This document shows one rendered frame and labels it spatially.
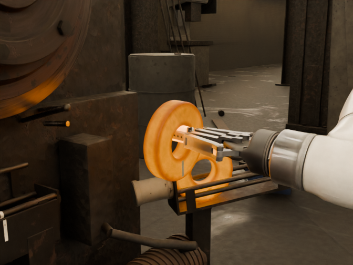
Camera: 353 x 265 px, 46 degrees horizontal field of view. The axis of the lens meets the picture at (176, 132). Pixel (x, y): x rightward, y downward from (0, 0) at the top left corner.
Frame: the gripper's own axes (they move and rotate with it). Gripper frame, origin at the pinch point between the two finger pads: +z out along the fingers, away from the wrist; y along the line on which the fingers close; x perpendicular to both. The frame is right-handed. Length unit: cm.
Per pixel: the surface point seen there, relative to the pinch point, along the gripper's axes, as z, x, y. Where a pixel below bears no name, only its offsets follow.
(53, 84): 20.1, 7.8, -12.5
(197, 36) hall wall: 632, -6, 965
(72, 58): 20.4, 12.6, -7.7
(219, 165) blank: 1.9, -12.3, 20.9
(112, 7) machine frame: 36.3, 23.5, 19.1
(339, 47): 40, 10, 251
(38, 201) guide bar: 19.0, -14.0, -17.6
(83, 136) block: 24.3, -5.3, -1.7
